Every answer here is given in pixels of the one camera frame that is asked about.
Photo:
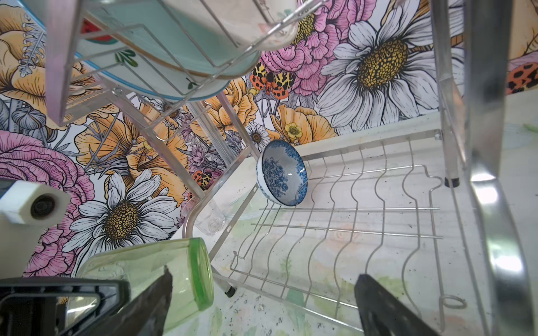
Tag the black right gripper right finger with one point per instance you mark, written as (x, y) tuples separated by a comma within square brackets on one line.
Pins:
[(383, 314)]

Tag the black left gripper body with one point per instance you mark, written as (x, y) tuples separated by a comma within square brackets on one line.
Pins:
[(30, 306)]

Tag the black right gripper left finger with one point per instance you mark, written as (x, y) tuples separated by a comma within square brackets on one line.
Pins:
[(145, 315)]

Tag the clear plastic tumbler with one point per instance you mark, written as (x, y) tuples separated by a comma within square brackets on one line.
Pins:
[(207, 216)]

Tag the blue white ceramic bowl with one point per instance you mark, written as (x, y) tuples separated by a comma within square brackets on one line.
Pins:
[(281, 174)]

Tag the cream floral plate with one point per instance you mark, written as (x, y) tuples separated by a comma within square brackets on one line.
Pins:
[(245, 21)]

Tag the steel two-tier dish rack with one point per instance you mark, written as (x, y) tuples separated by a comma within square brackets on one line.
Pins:
[(404, 162)]

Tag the white plate red pattern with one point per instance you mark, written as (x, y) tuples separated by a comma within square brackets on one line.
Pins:
[(124, 66)]

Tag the pale green plate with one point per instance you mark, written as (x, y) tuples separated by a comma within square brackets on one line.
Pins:
[(171, 39)]

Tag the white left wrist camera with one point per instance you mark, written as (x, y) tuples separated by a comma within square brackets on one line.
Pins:
[(27, 209)]

